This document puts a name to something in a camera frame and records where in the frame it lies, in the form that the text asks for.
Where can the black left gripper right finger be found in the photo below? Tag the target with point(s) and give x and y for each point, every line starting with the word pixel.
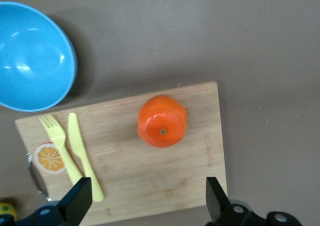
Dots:
pixel 215 198

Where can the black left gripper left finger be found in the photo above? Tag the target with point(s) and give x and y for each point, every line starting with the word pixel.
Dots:
pixel 77 201

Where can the orange mandarin fruit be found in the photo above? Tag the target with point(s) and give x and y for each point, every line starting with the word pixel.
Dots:
pixel 162 120

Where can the orange slice picture disc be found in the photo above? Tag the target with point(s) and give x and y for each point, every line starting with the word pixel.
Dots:
pixel 47 158

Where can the yellow plastic knife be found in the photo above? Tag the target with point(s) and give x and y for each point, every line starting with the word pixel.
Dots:
pixel 75 138

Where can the wooden cutting board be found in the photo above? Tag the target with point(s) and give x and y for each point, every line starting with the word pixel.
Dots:
pixel 140 176

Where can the yellow plastic fork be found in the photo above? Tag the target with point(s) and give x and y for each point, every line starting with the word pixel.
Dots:
pixel 56 133

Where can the yellow lemon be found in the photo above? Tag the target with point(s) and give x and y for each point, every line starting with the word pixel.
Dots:
pixel 6 209

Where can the blue bowl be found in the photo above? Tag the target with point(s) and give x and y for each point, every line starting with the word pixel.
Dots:
pixel 32 60

